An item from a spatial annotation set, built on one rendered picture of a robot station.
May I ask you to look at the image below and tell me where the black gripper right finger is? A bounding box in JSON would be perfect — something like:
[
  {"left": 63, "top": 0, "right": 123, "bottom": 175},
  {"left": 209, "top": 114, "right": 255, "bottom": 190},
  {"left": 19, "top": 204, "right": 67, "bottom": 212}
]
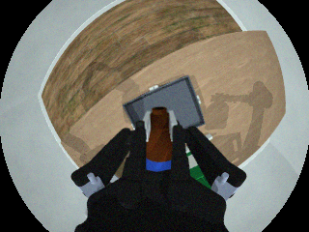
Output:
[{"left": 167, "top": 110, "right": 246, "bottom": 211}]

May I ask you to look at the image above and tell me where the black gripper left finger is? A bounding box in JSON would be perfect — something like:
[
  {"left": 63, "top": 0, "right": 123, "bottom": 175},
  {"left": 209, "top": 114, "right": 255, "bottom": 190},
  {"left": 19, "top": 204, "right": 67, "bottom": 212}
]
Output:
[{"left": 70, "top": 111, "right": 151, "bottom": 209}]

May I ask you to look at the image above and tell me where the grey shallow tray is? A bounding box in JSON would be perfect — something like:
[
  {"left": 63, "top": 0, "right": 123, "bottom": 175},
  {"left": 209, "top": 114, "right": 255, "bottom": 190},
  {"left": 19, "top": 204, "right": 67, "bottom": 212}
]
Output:
[{"left": 123, "top": 75, "right": 205, "bottom": 129}]

